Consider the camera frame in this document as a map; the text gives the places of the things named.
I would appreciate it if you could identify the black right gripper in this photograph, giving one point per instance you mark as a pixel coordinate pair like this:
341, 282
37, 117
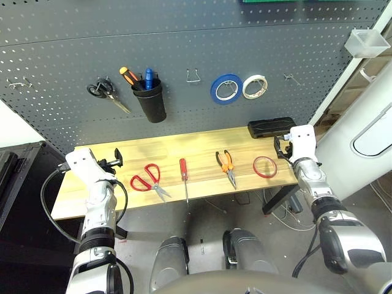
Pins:
286, 145

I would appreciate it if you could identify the black tool case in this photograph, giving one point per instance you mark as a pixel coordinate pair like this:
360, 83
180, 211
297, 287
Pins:
269, 127

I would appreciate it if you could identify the black table leg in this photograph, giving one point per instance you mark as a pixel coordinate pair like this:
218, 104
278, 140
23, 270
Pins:
122, 232
278, 200

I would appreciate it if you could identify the silver right robot leg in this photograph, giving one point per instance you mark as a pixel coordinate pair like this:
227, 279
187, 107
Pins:
251, 254

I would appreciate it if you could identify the white tape roll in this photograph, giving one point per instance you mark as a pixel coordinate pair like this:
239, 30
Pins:
245, 87

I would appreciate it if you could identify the black plastic cup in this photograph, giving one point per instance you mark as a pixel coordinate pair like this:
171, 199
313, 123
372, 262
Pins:
153, 105

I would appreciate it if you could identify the dark grey pegboard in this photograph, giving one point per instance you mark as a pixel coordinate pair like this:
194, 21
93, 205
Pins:
214, 36

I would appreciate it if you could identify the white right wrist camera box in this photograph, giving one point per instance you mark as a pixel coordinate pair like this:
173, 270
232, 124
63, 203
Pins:
303, 144

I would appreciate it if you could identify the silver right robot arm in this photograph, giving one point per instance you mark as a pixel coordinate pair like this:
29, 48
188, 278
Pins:
315, 180

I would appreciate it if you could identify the silver robot leg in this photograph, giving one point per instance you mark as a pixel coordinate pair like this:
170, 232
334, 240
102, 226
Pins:
168, 263
251, 254

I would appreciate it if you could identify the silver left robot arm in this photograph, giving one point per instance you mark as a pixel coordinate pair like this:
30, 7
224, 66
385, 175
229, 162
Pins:
99, 208

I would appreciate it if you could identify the silver left robot leg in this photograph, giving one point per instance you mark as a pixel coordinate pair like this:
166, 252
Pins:
168, 263

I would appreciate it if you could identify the grey robot torso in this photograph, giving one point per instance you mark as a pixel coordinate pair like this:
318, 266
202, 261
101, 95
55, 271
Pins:
245, 283

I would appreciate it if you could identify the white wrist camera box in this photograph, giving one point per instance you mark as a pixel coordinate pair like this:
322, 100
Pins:
82, 162
303, 144

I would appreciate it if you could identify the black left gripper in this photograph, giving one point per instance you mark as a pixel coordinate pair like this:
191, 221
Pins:
107, 163

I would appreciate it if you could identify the translucent plastic bin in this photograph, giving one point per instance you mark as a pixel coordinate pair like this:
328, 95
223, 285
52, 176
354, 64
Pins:
367, 46

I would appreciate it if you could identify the double metal pegboard hook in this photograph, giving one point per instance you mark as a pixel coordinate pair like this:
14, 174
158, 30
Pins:
13, 83

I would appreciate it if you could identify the dark power adapter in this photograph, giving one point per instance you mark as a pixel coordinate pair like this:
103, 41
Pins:
295, 203

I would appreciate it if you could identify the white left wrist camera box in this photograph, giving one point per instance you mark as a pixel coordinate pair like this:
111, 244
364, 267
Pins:
82, 162

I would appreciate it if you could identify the white pegboard frame post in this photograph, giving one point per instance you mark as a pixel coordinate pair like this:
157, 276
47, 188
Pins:
337, 88

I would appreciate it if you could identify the orange black screwdriver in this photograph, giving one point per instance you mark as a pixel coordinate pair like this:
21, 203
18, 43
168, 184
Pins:
127, 76

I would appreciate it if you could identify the black equipment case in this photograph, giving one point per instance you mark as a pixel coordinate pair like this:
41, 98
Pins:
12, 171

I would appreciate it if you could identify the blue tape roll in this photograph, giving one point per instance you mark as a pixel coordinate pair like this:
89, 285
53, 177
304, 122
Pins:
214, 92

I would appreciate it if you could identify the orange black needle-nose pliers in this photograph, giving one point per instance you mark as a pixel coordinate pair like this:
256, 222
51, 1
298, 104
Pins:
228, 167

